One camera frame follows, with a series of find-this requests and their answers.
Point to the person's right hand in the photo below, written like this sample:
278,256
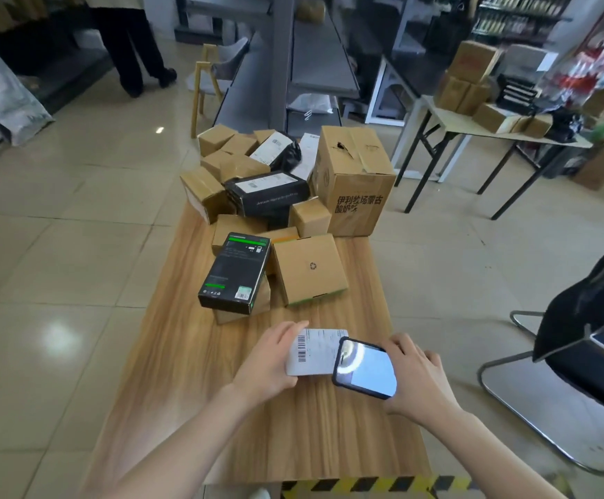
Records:
421,384

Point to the person's left hand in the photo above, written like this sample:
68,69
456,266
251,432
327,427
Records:
263,368

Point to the person's right fingers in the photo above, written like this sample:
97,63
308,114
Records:
400,345

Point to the person's left fingers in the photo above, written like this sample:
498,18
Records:
286,331

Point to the white parcel with shipping label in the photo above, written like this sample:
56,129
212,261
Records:
317,350

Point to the black smartphone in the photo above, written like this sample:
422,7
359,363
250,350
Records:
365,369

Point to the person's left forearm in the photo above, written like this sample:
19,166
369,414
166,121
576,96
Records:
177,452

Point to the person's right forearm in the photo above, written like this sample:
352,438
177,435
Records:
494,462

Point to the pile of small cardboard boxes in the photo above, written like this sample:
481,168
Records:
310,275

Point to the black box with green trim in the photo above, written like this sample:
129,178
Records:
234,275

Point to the black box with white label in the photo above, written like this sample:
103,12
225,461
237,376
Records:
271,198

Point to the black yellow hazard tape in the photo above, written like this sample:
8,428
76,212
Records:
375,487

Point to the large printed cardboard carton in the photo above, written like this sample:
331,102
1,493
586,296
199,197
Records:
354,194

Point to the white flat envelope parcel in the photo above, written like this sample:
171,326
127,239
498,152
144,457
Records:
309,155

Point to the black plastic mailer bag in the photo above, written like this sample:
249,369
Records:
289,153

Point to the black cantilever office chair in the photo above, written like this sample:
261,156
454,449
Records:
593,306

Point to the beige folding table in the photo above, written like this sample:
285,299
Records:
463,127

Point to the white plastic bag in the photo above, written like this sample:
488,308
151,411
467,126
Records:
310,104

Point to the cardboard box with white label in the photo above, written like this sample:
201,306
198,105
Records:
601,168

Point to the wooden chair with grey seat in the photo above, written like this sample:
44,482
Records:
229,62

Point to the black label printer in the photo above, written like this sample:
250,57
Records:
564,124

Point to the black stacked trays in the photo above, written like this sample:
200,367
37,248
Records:
518,96

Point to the stack of brown cartons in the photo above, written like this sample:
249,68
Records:
471,59

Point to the dark display shelf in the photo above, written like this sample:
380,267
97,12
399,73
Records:
73,72

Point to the rack of red white packets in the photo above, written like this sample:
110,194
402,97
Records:
593,67

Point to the shelf of packaged goods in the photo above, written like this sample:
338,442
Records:
520,18

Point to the grey woven sack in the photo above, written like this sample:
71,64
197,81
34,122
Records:
5,93

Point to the black desk with white frame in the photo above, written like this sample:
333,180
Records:
411,72

